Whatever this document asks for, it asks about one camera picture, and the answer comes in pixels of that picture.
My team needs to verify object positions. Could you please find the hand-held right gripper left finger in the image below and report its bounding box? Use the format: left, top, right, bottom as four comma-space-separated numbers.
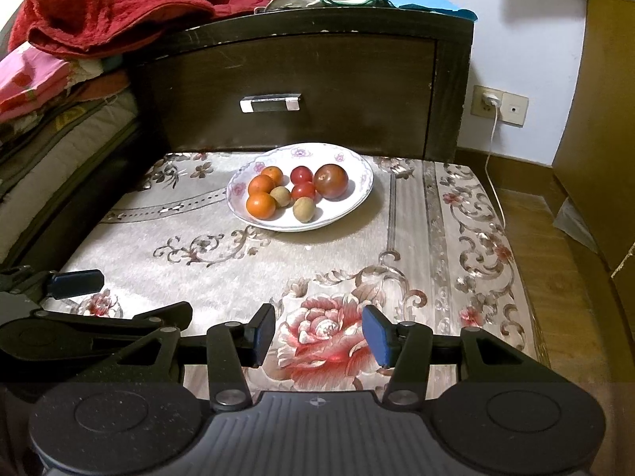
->
114, 302, 276, 411

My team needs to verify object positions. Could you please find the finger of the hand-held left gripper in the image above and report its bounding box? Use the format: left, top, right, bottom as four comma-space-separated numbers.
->
32, 301, 194, 358
0, 266, 105, 304

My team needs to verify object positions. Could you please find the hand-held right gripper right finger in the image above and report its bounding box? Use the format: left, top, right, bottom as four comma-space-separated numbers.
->
362, 305, 551, 406

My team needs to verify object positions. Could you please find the white floral rim plate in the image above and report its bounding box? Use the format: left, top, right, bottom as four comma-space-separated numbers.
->
226, 143, 374, 233

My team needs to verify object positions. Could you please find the large dark red tomato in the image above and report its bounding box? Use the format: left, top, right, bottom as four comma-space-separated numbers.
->
313, 163, 349, 200

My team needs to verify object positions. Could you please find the beige floral cloth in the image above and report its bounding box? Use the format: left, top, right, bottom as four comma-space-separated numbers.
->
42, 150, 543, 400

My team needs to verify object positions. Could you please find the white mattress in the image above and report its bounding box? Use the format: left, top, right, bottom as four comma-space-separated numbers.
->
0, 90, 140, 259

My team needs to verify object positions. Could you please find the folded multicolour quilt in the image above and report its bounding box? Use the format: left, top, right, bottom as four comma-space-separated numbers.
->
0, 54, 132, 164

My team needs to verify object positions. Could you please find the pink floral blanket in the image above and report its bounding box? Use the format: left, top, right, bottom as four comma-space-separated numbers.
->
0, 42, 75, 125

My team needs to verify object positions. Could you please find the red fuzzy blanket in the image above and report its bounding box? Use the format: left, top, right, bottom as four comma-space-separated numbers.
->
9, 0, 215, 59

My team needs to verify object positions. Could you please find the dark wooden nightstand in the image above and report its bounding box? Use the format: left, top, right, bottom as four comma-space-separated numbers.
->
124, 4, 476, 162

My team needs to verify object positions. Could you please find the dark red cloth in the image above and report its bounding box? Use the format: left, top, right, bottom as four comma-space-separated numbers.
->
198, 0, 298, 17

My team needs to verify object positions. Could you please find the dark wooden bed frame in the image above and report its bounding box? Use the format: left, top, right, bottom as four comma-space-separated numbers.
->
0, 119, 154, 278

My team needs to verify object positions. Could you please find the white cable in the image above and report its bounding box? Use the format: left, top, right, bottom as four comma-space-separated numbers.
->
484, 103, 508, 231

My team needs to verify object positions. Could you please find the silver drawer handle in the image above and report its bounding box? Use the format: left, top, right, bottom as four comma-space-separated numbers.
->
239, 93, 302, 113

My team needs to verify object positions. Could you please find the beige wall socket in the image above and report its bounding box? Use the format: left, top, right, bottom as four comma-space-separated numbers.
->
471, 84, 505, 119
500, 92, 529, 128

